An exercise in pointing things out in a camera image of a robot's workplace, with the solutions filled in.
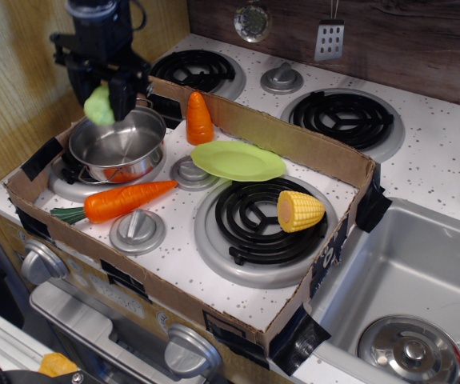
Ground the oven knob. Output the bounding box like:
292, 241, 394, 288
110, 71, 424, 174
164, 323, 222, 378
21, 239, 69, 285

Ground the long orange toy carrot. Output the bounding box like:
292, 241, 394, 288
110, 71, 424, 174
50, 180, 178, 224

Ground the back silver stove knob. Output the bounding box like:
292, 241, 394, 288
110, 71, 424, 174
260, 62, 304, 94

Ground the orange yellow object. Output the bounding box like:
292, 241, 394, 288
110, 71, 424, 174
38, 352, 78, 378

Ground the light green plastic plate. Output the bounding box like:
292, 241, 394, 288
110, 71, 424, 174
190, 141, 286, 182

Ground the left oven knob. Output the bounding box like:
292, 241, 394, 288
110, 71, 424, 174
21, 239, 69, 285

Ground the hanging metal slotted spatula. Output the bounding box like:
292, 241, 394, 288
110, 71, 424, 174
314, 1, 345, 62

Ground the light green toy broccoli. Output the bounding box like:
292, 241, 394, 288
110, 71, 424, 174
83, 85, 115, 126

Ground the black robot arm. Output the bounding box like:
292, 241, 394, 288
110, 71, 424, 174
50, 1, 151, 122

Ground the silver stove knob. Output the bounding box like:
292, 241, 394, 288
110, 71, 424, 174
170, 155, 219, 191
110, 209, 166, 256
260, 62, 304, 94

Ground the stainless steel pan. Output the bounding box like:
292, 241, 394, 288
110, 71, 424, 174
69, 106, 166, 185

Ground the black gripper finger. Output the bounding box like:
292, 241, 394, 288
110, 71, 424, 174
109, 70, 138, 122
66, 60, 101, 106

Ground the yellow toy corn cob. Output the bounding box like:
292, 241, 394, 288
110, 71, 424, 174
277, 190, 326, 233

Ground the front silver stove knob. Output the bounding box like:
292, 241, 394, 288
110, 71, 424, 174
110, 209, 166, 256

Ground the front right black burner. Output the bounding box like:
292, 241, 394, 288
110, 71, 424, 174
194, 176, 338, 289

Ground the silver oven door handle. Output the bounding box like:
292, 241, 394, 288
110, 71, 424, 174
30, 282, 206, 383

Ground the steel pot lid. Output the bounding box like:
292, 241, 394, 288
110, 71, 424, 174
356, 315, 460, 383

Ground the hanging metal strainer ladle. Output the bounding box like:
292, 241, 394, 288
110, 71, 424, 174
234, 1, 272, 43

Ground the silver toy sink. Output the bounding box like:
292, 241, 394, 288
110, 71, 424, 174
292, 198, 460, 383

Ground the front left burner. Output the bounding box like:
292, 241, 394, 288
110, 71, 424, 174
48, 156, 166, 203

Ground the right oven knob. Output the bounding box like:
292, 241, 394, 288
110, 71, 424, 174
164, 323, 222, 378

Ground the back right black burner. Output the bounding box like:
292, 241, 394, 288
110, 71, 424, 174
281, 88, 405, 163

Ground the middle silver stove knob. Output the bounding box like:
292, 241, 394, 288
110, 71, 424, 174
170, 155, 219, 191

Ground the short orange toy carrot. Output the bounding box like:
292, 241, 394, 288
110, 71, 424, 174
186, 91, 214, 145

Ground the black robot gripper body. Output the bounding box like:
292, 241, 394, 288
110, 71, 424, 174
50, 7, 150, 82

